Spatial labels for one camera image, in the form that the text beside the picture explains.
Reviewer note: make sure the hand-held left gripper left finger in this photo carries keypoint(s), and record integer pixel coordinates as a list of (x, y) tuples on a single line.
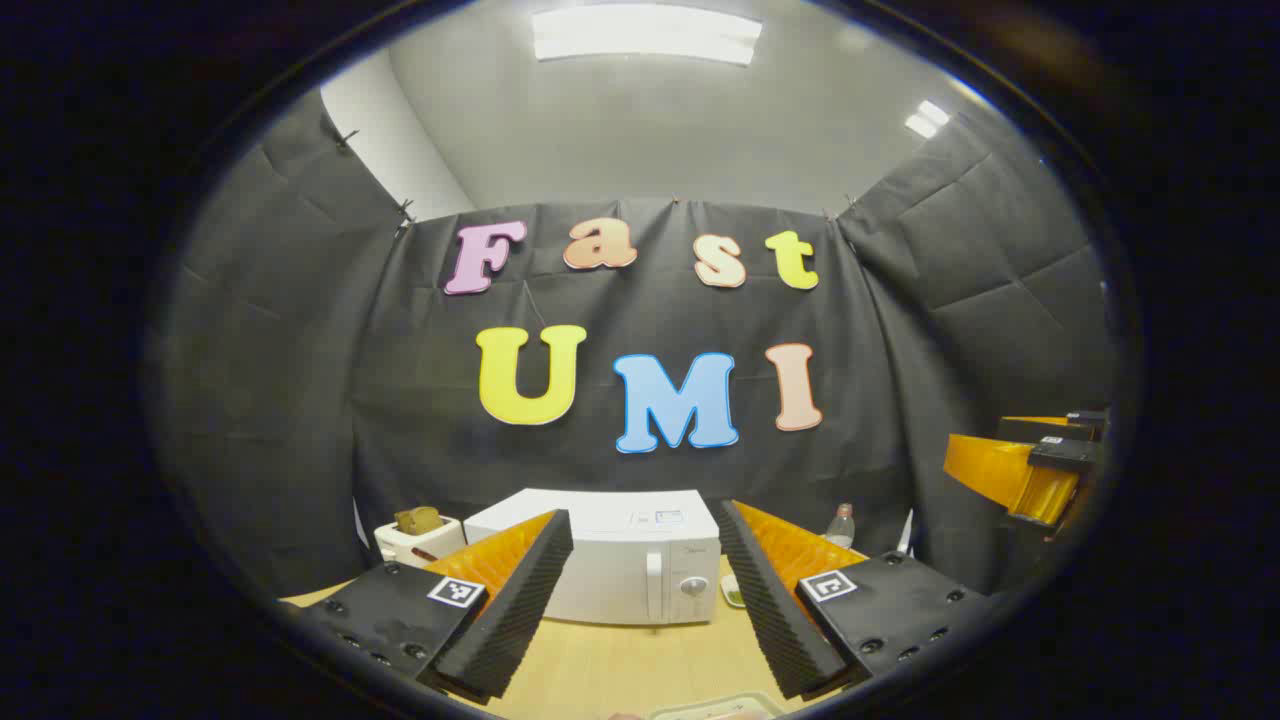
[(510, 610)]

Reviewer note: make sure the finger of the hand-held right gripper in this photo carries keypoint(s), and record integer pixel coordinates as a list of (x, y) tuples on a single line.
[(1000, 475), (1085, 424)]

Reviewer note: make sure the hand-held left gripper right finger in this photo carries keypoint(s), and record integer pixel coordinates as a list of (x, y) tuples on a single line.
[(775, 610)]

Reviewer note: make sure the white microwave oven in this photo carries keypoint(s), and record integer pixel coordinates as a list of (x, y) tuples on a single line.
[(620, 560)]

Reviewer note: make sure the white divided dish of beans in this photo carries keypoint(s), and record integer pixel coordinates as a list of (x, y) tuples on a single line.
[(731, 592)]

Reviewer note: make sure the clear bottle with red label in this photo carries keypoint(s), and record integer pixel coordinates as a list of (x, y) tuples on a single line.
[(841, 528)]

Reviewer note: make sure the white toaster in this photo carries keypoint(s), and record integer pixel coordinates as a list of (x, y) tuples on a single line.
[(420, 548)]

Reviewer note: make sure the brown bread slice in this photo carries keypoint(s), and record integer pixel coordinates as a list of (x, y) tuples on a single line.
[(418, 520)]

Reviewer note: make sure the black backdrop cloth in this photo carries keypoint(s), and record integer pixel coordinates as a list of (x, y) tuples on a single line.
[(400, 400)]

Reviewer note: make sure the small ceiling light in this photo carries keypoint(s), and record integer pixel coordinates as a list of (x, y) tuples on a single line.
[(927, 118)]

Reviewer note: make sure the large ceiling light panel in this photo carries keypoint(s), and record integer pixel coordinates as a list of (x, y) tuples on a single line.
[(645, 35)]

